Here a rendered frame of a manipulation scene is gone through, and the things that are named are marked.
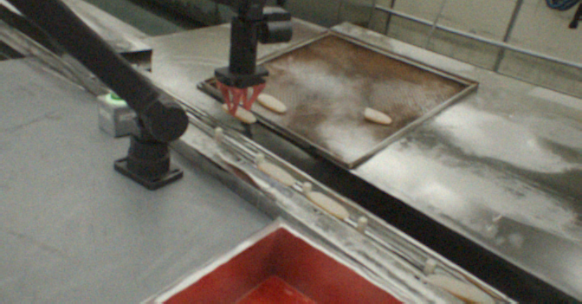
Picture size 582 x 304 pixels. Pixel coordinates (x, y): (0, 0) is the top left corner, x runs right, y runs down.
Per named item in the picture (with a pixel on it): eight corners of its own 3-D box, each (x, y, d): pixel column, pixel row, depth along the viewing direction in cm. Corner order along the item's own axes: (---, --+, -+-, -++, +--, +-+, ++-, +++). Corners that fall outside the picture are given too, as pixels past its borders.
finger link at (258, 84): (263, 114, 119) (268, 74, 115) (238, 122, 114) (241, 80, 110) (244, 103, 123) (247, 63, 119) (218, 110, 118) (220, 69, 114)
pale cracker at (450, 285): (423, 285, 89) (425, 280, 88) (428, 271, 92) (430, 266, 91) (493, 313, 85) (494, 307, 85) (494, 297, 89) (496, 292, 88)
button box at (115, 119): (95, 139, 130) (93, 94, 125) (127, 131, 135) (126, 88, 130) (114, 152, 125) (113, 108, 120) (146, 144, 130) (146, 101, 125)
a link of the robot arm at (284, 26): (228, -22, 108) (248, -10, 102) (278, -23, 114) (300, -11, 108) (225, 38, 114) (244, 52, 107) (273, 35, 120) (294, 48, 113)
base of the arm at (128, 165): (111, 168, 113) (151, 191, 107) (111, 132, 109) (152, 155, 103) (145, 154, 119) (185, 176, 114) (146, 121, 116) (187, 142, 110)
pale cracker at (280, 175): (253, 167, 115) (254, 162, 114) (266, 162, 117) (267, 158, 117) (286, 188, 109) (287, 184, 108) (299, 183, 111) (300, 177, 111)
